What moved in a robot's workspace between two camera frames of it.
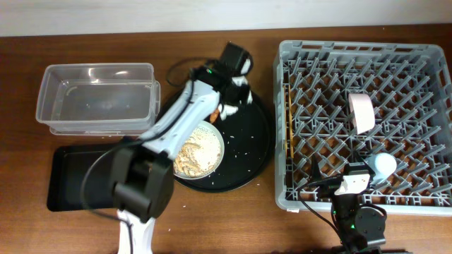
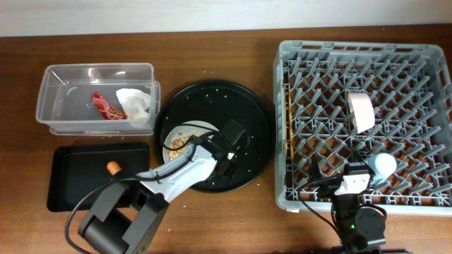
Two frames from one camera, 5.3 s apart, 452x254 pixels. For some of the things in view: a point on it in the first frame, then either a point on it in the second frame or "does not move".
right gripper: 316,172 does not move
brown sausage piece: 214,116 -> 113,167
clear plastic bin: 98,99 does not move
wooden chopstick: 285,121 does not move
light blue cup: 383,165 does not move
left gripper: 244,90 -> 227,173
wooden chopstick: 291,132 does not move
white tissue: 224,109 -> 135,104
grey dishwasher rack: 315,135 does not move
